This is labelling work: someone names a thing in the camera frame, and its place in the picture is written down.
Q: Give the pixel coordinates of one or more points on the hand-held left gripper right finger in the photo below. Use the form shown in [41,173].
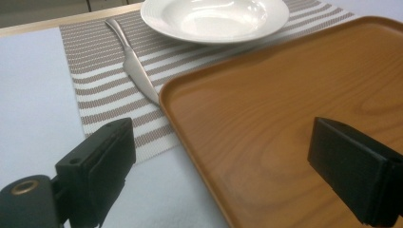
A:
[355,171]

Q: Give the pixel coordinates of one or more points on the white deep plate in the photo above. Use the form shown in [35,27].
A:
[215,20]

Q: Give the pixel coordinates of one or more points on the silver table knife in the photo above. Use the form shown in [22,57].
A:
[136,68]

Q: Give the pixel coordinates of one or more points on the wooden tray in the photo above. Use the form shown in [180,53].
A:
[269,110]

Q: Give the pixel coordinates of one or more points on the striped placemat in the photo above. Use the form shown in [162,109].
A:
[104,63]

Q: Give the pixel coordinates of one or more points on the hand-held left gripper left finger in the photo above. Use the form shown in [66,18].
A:
[95,171]

